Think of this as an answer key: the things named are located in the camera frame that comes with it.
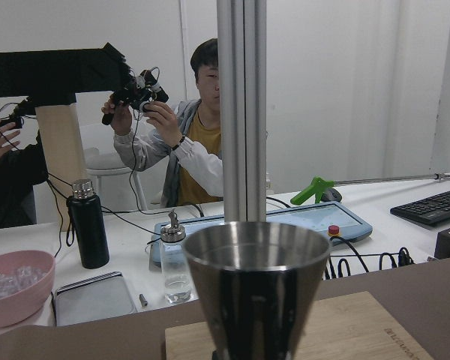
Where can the steel measuring jigger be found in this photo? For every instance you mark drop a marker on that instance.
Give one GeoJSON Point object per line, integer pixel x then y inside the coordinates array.
{"type": "Point", "coordinates": [256, 282]}

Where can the person in grey jacket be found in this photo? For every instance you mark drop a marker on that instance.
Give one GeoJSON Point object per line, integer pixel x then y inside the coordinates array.
{"type": "Point", "coordinates": [189, 135]}

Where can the glass bottle with pourer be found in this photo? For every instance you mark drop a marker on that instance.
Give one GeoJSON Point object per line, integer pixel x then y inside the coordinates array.
{"type": "Point", "coordinates": [174, 266]}

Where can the handheld black gripper device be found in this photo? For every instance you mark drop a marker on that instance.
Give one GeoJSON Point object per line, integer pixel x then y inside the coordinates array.
{"type": "Point", "coordinates": [141, 90]}

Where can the black water bottle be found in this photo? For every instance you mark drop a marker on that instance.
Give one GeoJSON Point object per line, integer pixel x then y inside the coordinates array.
{"type": "Point", "coordinates": [84, 207]}

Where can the metal tray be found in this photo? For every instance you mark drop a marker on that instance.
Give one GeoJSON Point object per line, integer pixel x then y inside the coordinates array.
{"type": "Point", "coordinates": [96, 298]}

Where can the wooden cutting board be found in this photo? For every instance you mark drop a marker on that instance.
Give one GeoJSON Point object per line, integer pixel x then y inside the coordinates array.
{"type": "Point", "coordinates": [354, 326]}

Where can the person in black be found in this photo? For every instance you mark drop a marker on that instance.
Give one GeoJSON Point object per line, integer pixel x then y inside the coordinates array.
{"type": "Point", "coordinates": [20, 171]}

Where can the black keyboard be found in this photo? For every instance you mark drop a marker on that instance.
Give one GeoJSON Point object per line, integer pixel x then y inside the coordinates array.
{"type": "Point", "coordinates": [429, 211]}

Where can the pink bowl with ice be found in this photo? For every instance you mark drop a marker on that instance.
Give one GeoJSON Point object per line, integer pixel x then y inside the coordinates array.
{"type": "Point", "coordinates": [26, 281]}

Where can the green handled grabber tool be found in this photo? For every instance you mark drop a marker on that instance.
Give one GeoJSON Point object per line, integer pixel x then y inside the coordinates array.
{"type": "Point", "coordinates": [319, 185]}

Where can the aluminium frame post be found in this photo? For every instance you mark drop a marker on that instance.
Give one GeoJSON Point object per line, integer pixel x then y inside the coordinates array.
{"type": "Point", "coordinates": [241, 27]}

